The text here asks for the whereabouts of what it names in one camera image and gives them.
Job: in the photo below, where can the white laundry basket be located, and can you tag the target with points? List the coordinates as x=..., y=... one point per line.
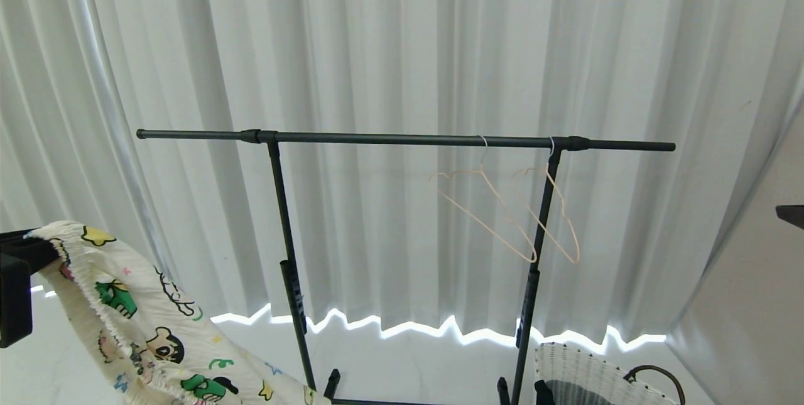
x=584, y=373

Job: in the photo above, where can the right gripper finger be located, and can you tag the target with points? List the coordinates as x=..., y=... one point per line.
x=794, y=215

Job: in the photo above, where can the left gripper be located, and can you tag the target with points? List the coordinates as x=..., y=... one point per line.
x=16, y=304

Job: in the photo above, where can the cream printed garment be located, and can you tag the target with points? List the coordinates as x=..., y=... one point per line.
x=138, y=329

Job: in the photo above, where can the pink clothes hanger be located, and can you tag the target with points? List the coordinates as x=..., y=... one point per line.
x=502, y=237
x=573, y=257

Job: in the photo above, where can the white curtain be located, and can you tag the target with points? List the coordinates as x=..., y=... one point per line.
x=377, y=47

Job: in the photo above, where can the black garment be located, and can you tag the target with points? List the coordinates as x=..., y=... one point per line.
x=543, y=395

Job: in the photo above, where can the black clothes rack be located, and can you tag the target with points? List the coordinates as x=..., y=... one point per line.
x=377, y=139

